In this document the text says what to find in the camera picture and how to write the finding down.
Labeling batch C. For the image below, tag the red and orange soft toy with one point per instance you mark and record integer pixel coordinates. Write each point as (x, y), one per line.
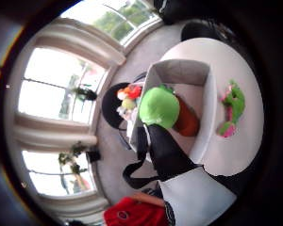
(132, 92)

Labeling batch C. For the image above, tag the white open storage box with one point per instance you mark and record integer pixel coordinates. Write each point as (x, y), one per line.
(204, 94)

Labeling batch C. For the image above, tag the potted green plant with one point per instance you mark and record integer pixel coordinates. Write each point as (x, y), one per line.
(85, 93)
(73, 158)

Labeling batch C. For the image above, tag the green round soft toy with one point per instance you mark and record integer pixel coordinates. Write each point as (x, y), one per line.
(158, 106)

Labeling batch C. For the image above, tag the person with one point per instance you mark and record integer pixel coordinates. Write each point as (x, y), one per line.
(132, 215)

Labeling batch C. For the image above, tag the green and pink soft toy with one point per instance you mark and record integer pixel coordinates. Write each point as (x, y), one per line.
(234, 103)

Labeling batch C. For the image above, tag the orange-brown soft toy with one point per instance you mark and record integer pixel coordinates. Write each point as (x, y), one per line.
(188, 121)

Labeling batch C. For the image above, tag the yellow-green soft toy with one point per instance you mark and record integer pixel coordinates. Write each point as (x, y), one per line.
(128, 103)

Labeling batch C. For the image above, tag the arched window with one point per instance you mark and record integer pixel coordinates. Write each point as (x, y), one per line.
(50, 175)
(116, 19)
(50, 88)

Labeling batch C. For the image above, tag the black chair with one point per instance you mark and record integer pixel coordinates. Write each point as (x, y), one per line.
(110, 106)
(199, 30)

